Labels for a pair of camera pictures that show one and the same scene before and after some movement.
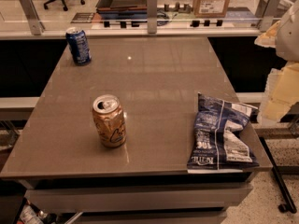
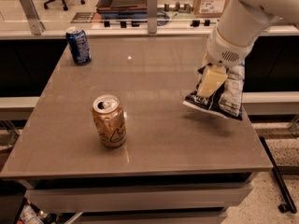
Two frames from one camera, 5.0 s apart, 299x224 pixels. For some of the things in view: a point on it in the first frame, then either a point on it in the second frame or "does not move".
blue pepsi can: (78, 44) does not move
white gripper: (289, 35) -> (224, 50)
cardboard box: (212, 1) does not move
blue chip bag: (216, 145) -> (227, 100)
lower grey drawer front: (155, 217) does not move
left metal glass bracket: (33, 17) does not move
